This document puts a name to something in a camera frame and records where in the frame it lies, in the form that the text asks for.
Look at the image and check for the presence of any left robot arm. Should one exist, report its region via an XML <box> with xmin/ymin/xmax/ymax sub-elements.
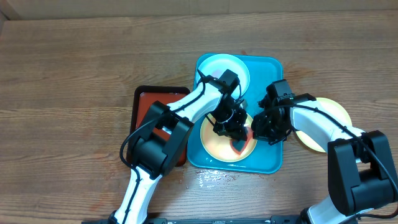
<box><xmin>107</xmin><ymin>69</ymin><xmax>248</xmax><ymax>223</ymax></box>

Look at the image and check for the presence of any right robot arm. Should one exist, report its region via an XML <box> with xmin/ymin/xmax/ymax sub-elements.
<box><xmin>251</xmin><ymin>80</ymin><xmax>397</xmax><ymax>223</ymax></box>

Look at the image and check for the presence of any black tray with red water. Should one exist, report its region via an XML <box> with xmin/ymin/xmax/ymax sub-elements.
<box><xmin>126</xmin><ymin>85</ymin><xmax>190</xmax><ymax>167</ymax></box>

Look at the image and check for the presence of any teal plastic tray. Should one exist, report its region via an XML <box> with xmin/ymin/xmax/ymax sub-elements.
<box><xmin>187</xmin><ymin>54</ymin><xmax>283</xmax><ymax>174</ymax></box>

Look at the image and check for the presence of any yellow plate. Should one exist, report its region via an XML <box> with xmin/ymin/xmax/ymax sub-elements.
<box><xmin>295</xmin><ymin>97</ymin><xmax>352</xmax><ymax>152</ymax></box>
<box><xmin>200</xmin><ymin>115</ymin><xmax>257</xmax><ymax>162</ymax></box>

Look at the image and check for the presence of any light blue plate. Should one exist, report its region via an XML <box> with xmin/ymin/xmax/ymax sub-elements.
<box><xmin>197</xmin><ymin>54</ymin><xmax>250</xmax><ymax>99</ymax></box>

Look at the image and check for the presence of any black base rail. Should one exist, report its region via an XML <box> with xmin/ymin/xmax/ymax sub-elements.
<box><xmin>81</xmin><ymin>215</ymin><xmax>312</xmax><ymax>224</ymax></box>

